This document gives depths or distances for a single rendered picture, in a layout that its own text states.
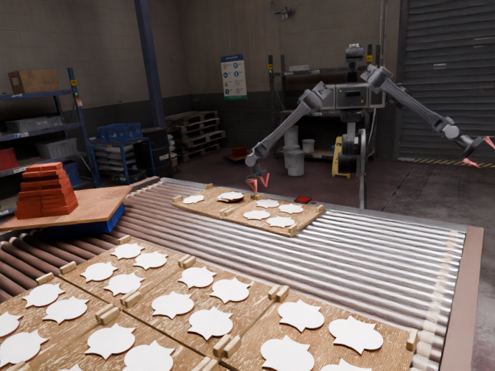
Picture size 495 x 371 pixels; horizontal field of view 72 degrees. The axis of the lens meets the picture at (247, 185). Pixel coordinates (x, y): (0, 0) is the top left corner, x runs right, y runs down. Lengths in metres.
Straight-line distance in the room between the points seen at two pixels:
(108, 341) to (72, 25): 6.19
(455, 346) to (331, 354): 0.31
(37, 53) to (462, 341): 6.34
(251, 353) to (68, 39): 6.31
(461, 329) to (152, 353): 0.83
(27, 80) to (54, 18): 1.46
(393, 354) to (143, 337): 0.69
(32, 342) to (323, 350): 0.83
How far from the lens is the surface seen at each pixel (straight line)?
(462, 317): 1.19
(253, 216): 1.75
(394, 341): 1.08
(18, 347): 1.27
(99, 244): 1.81
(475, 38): 6.12
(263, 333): 1.06
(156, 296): 1.28
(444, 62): 6.14
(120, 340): 1.13
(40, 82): 5.79
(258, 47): 7.28
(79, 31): 6.98
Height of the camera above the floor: 1.64
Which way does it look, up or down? 18 degrees down
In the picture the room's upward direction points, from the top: 4 degrees counter-clockwise
